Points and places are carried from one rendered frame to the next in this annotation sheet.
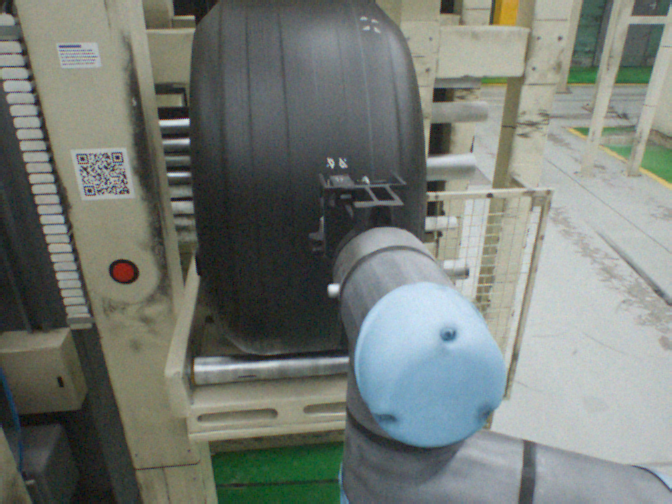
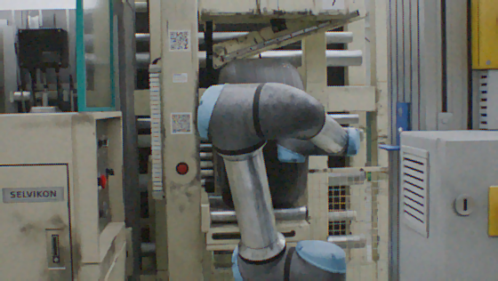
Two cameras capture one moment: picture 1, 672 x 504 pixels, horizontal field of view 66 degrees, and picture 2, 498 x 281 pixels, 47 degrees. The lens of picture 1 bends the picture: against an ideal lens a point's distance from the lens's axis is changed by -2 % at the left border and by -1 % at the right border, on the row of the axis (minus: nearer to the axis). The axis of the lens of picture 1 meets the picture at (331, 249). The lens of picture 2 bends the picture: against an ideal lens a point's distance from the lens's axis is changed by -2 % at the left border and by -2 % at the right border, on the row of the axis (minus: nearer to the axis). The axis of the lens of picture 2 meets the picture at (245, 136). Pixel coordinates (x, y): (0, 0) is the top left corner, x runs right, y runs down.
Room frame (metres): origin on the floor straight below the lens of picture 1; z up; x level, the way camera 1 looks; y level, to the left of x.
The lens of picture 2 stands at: (-1.36, 0.02, 1.28)
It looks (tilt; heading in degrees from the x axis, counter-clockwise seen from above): 3 degrees down; 2
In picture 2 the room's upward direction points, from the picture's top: 1 degrees counter-clockwise
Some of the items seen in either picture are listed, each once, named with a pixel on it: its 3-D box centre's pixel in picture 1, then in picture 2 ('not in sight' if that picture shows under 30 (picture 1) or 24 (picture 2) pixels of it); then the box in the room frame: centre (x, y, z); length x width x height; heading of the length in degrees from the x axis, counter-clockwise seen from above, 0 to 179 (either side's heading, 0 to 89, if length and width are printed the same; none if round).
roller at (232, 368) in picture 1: (296, 363); (258, 213); (0.68, 0.06, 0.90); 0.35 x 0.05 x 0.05; 97
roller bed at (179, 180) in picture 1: (184, 176); (192, 159); (1.17, 0.34, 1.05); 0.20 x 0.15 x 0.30; 97
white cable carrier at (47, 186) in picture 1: (54, 188); (157, 132); (0.73, 0.41, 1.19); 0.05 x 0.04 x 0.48; 7
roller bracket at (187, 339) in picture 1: (193, 321); (204, 208); (0.80, 0.26, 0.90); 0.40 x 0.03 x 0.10; 7
